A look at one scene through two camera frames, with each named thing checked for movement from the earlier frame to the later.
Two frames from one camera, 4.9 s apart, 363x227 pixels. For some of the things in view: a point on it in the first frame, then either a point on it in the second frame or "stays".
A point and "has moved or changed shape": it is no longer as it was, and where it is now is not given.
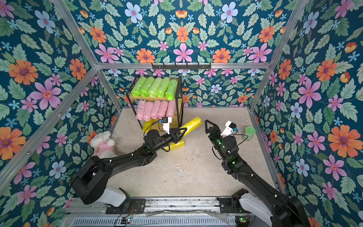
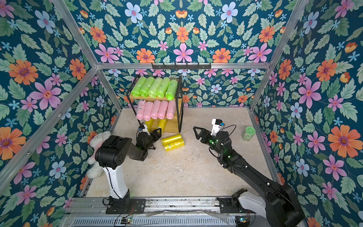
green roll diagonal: (171, 90) stays
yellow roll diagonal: (191, 126) has moved or changed shape
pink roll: (154, 114) stays
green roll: (161, 90) stays
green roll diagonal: (135, 90) stays
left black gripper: (173, 136) -> (155, 134)
